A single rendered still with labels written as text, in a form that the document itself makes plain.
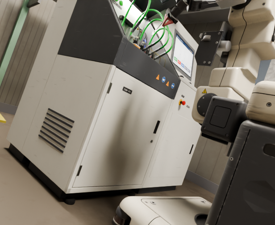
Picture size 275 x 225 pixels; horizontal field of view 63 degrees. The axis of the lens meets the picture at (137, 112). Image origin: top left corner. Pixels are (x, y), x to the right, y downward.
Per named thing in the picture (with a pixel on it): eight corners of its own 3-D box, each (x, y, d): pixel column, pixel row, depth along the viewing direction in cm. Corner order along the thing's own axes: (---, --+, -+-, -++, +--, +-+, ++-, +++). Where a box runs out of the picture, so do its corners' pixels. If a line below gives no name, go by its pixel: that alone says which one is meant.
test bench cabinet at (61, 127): (60, 206, 117) (112, 64, 118) (16, 162, 153) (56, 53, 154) (139, 197, 172) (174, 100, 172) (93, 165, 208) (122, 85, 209)
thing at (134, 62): (118, 67, 121) (128, 39, 121) (112, 66, 124) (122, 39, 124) (171, 98, 169) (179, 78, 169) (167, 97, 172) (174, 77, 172)
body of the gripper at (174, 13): (172, 15, 150) (181, 6, 146) (176, 23, 144) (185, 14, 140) (165, 10, 147) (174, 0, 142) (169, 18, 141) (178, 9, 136)
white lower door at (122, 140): (72, 188, 119) (116, 67, 119) (69, 186, 120) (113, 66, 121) (142, 184, 169) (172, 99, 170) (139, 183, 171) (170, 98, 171)
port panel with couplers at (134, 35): (125, 52, 191) (138, 18, 191) (122, 52, 193) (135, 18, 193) (134, 58, 201) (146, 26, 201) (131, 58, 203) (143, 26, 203)
